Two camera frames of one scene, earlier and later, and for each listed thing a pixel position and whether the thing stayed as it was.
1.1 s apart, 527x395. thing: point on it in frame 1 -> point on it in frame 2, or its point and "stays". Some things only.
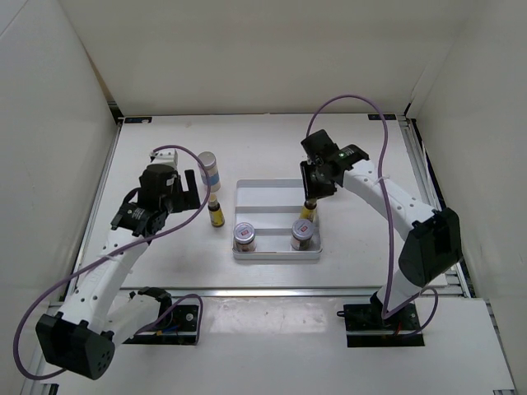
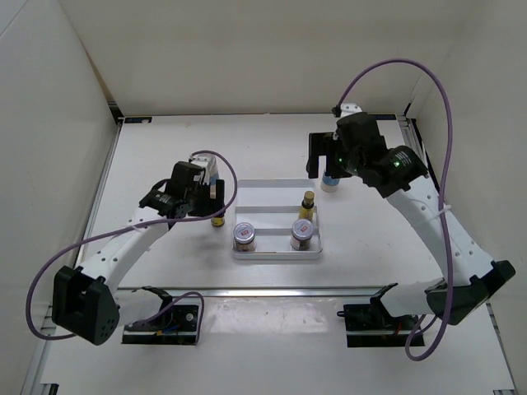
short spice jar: [302, 230] stays
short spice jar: [244, 238] stays
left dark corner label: [137, 119] stays
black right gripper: [310, 191] -> [319, 145]
